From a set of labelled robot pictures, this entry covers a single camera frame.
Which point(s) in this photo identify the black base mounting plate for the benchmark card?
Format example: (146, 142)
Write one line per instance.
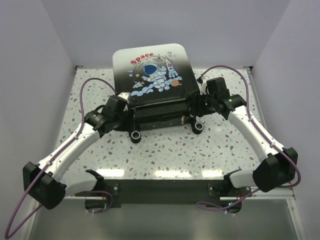
(210, 193)

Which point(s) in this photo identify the aluminium frame rail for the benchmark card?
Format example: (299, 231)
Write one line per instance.
(256, 216)

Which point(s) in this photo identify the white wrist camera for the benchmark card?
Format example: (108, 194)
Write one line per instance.
(202, 84)
(126, 96)

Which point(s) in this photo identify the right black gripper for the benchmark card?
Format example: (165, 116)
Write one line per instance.
(196, 108)

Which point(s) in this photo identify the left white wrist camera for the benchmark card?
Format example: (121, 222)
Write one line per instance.
(126, 96)

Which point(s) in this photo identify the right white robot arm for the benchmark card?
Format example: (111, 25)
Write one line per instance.
(277, 164)

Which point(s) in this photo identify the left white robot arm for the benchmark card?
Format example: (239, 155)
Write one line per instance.
(42, 181)

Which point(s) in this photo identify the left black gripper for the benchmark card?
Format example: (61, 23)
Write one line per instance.
(129, 124)

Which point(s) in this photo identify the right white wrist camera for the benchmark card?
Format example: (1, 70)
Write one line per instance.
(202, 84)

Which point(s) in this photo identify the black suitcase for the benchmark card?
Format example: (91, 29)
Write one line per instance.
(162, 86)

